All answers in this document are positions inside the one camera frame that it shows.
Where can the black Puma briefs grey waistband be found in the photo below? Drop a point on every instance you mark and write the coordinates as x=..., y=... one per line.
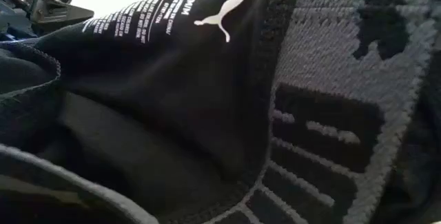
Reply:
x=172, y=96

